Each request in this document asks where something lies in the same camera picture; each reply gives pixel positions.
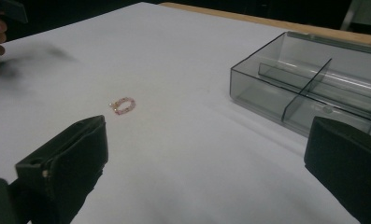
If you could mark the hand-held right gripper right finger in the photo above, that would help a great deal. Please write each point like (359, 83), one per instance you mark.
(348, 161)

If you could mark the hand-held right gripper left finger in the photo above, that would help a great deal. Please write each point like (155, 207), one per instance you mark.
(71, 161)

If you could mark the white table cover sheet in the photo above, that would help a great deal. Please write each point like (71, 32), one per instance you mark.
(180, 124)

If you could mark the grey object in background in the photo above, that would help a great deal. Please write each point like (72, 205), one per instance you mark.
(363, 14)

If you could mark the clear grey divided organizer box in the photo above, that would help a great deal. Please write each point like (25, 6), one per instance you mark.
(311, 84)

